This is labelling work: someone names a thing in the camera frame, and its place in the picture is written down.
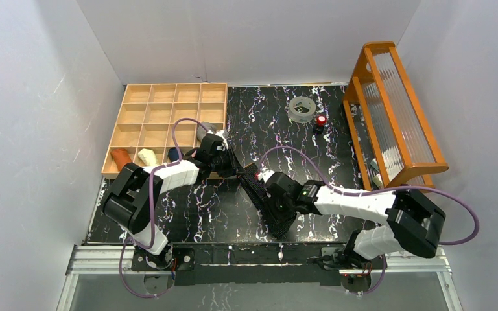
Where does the black striped underwear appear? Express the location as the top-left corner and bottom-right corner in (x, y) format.
(237, 163), (296, 240)

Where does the grey beige underwear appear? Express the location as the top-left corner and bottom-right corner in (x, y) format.
(196, 122), (217, 142)

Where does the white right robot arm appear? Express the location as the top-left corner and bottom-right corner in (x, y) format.
(256, 171), (445, 267)

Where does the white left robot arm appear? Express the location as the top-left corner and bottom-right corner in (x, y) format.
(101, 133), (245, 256)

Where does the rolled blue underwear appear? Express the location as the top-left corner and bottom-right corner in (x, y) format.
(167, 148), (182, 163)

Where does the rolled cream underwear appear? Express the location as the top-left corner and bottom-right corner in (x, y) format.
(137, 148), (158, 167)

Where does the clear tape roll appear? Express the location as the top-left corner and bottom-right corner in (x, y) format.
(288, 96), (316, 124)

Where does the rolled orange underwear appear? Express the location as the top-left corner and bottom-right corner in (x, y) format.
(110, 148), (132, 171)

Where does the red small cap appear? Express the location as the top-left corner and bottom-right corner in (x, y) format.
(316, 115), (327, 128)

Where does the wooden compartment tray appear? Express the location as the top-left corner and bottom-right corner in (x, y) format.
(101, 83), (228, 179)

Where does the orange wooden rack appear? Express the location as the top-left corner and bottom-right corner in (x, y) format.
(342, 41), (449, 190)

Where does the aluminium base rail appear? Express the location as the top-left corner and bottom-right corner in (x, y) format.
(57, 242), (462, 310)

